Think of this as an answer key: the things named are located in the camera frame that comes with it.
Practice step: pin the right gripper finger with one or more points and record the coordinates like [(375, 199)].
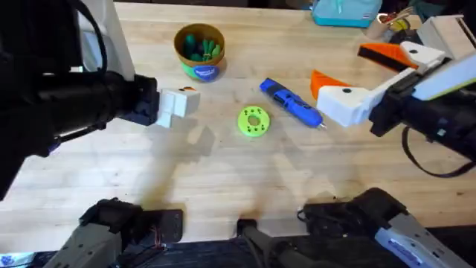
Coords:
[(344, 106), (405, 56)]

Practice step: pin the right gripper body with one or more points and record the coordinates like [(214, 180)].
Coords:
[(439, 119)]

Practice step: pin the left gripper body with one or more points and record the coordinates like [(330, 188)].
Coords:
[(93, 100)]

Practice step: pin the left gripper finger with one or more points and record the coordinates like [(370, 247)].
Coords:
[(186, 103), (166, 109)]

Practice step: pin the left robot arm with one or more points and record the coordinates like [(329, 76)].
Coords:
[(93, 245)]

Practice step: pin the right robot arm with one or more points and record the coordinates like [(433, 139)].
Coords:
[(409, 242)]

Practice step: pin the blue electric screwdriver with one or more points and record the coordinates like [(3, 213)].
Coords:
[(294, 106)]

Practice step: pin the orange ribbed wedge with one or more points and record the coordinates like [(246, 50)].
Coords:
[(189, 89)]

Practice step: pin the brown tub with toys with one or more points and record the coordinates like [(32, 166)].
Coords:
[(201, 70)]

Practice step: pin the paper cup with tools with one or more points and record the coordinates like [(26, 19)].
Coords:
[(379, 28)]

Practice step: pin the right wrist upright plate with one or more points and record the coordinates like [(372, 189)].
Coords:
[(446, 79)]

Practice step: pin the green disc with holes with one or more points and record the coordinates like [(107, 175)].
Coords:
[(246, 123)]

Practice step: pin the teal soft bag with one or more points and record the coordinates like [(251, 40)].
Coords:
[(346, 13)]

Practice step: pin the black rail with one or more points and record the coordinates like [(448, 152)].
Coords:
[(208, 257)]

